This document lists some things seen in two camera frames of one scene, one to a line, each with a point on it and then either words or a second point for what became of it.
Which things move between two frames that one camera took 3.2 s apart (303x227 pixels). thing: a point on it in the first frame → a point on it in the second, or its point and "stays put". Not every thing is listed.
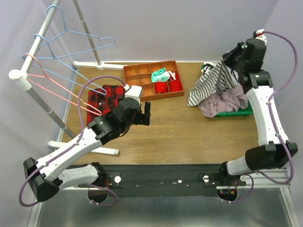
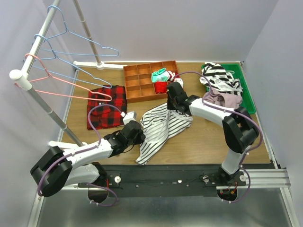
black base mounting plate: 167,180 stays put
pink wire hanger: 91,109 → 49,76
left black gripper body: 144,117 → 141,136
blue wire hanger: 69,30 → 66,30
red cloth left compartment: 161,87 stays put
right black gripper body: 232,58 → 171,104
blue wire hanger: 25,58 → 55,56
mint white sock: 160,75 stays put
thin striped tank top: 214,77 → 160,124
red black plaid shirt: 103,101 stays put
